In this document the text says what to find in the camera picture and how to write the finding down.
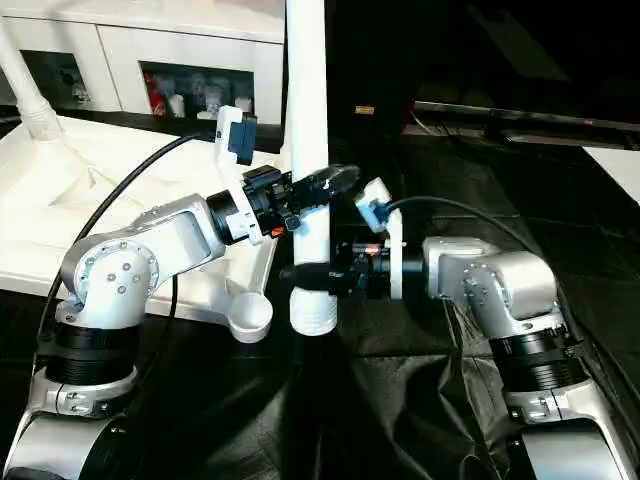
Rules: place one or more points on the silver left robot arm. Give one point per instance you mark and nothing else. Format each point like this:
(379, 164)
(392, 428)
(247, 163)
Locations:
(125, 260)

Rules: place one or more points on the black mat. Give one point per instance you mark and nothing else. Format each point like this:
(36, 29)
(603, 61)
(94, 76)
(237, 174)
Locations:
(400, 390)

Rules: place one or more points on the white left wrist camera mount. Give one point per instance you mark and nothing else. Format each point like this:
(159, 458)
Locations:
(230, 150)

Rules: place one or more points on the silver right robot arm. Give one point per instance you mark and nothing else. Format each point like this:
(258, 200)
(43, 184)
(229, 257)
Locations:
(500, 290)

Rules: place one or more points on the white cabinet with glass doors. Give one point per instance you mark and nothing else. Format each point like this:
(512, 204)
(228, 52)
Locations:
(150, 35)

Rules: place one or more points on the red object behind glass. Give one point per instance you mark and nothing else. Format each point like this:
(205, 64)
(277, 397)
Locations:
(155, 97)

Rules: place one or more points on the white plastic table top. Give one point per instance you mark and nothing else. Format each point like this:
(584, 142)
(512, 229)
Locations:
(100, 175)

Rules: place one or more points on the white flat sheet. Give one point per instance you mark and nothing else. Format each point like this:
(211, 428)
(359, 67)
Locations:
(615, 170)

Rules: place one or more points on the small tan label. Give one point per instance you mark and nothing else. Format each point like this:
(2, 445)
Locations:
(365, 109)

